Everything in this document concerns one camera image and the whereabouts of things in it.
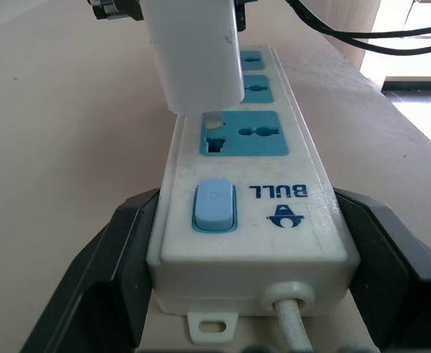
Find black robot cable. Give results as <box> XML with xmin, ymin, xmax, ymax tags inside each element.
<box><xmin>284</xmin><ymin>0</ymin><xmax>431</xmax><ymax>57</ymax></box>
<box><xmin>291</xmin><ymin>0</ymin><xmax>431</xmax><ymax>40</ymax></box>

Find white power strip cord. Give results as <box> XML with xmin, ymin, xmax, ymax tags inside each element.
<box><xmin>273</xmin><ymin>296</ymin><xmax>316</xmax><ymax>353</ymax></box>

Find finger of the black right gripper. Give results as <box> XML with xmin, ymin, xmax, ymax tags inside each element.
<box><xmin>234</xmin><ymin>0</ymin><xmax>248</xmax><ymax>32</ymax></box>
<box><xmin>88</xmin><ymin>0</ymin><xmax>145</xmax><ymax>22</ymax></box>

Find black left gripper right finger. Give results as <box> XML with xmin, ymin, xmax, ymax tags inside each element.
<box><xmin>333</xmin><ymin>187</ymin><xmax>431</xmax><ymax>353</ymax></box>

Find white power strip blue sockets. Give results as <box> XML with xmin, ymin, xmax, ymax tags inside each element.
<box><xmin>146</xmin><ymin>44</ymin><xmax>362</xmax><ymax>346</ymax></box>

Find white charger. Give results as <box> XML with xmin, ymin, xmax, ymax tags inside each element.
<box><xmin>141</xmin><ymin>0</ymin><xmax>246</xmax><ymax>118</ymax></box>

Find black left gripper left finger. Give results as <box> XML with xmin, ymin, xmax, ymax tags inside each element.
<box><xmin>19</xmin><ymin>188</ymin><xmax>162</xmax><ymax>353</ymax></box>

